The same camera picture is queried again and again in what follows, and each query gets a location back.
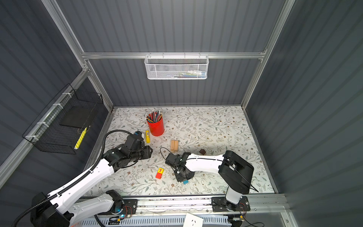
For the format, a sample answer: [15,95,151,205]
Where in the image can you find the small brown block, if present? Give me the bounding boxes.
[199,149,206,155]

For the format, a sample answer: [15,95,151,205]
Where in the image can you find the white power socket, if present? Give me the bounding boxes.
[183,213,204,227]

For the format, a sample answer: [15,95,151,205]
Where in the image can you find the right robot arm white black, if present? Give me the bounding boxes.
[165,150,257,212]

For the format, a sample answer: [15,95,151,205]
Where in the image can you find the coloured pencils bunch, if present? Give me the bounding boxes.
[146,110,163,124]

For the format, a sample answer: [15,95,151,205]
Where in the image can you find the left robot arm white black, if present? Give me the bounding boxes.
[12,131,153,227]

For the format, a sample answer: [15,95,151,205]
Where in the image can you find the natural wood block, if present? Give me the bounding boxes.
[174,140,179,152]
[170,140,175,153]

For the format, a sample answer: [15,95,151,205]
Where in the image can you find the yellow marker in black basket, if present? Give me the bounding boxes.
[74,127,88,150]

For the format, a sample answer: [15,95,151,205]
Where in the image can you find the black wire wall basket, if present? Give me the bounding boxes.
[23,86,104,155]

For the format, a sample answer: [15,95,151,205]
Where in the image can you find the red yellow T block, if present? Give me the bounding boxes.
[156,168,164,179]

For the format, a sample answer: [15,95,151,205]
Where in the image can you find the white wire mesh basket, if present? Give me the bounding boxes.
[144,55,209,80]

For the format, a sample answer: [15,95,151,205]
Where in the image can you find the markers in white basket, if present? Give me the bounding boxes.
[169,70,207,79]

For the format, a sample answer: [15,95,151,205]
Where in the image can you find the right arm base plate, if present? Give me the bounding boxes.
[211,196,251,212]

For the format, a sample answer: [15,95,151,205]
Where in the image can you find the yellow highlighter on table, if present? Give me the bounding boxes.
[146,130,151,143]

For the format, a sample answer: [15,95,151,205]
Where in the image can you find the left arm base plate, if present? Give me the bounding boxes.
[99,199,138,215]

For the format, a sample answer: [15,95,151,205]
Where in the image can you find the red pencil cup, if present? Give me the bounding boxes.
[146,116,164,136]

